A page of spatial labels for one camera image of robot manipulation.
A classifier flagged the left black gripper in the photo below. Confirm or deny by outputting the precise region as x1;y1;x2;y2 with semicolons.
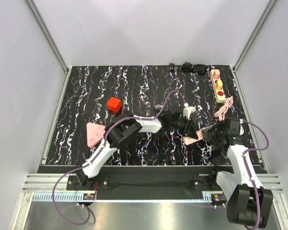
169;116;198;140

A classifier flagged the grey plug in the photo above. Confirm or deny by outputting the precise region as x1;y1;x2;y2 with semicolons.
154;104;163;114

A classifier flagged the red cube socket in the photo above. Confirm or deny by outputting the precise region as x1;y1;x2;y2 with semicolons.
107;97;122;113

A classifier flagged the pink triangular socket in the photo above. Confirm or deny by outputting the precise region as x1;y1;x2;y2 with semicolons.
86;122;106;148

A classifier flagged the dark green plug adapter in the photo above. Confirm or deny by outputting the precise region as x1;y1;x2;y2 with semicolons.
202;128;211;143

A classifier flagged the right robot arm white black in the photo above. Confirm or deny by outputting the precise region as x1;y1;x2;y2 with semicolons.
202;118;274;230

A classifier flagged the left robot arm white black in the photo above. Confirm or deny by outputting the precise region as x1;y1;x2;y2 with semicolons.
76;106;201;190

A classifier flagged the wooden socket strip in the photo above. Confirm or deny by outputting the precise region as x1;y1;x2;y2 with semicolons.
210;69;226;104

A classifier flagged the yellow plug on wooden strip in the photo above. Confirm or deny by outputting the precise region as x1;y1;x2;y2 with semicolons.
216;80;223;89

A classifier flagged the pink plug on wooden strip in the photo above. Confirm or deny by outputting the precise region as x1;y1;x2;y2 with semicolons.
212;69;220;79

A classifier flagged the black plug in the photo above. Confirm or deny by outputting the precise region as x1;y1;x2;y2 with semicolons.
168;63;176;71

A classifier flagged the pink coiled cable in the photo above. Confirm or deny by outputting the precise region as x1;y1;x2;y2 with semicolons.
213;95;235;123

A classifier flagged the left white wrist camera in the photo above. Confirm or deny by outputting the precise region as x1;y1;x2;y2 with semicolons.
183;103;196;120

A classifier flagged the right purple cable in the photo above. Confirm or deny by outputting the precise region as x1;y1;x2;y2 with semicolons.
241;120;271;230

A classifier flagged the purple cable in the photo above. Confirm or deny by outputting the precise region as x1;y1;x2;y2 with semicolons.
241;120;271;230
52;90;187;226

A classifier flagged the black coiled cable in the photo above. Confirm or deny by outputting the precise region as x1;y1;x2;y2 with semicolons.
181;62;208;76

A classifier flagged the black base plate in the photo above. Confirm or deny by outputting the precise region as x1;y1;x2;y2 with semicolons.
42;165;233;203

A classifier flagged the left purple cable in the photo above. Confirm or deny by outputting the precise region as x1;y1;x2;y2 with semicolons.
52;90;187;226

